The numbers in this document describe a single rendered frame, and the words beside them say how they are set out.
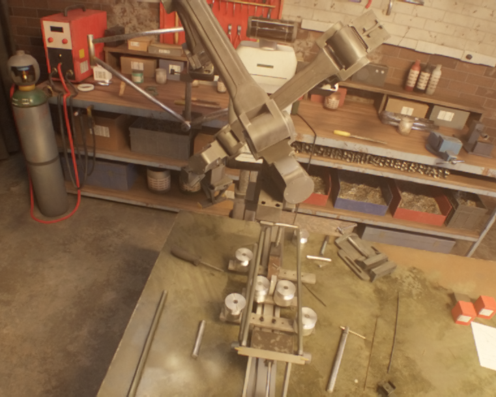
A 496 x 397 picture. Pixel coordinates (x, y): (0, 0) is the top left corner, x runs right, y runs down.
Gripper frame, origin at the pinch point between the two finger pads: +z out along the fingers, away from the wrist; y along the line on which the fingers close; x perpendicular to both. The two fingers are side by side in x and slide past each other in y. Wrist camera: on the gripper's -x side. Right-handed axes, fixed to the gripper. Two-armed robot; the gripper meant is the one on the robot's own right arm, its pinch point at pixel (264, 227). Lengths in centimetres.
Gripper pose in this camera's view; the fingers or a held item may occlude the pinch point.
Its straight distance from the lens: 76.6
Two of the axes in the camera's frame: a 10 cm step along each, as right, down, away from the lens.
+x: 1.4, -5.9, 8.0
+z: -1.2, 7.9, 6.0
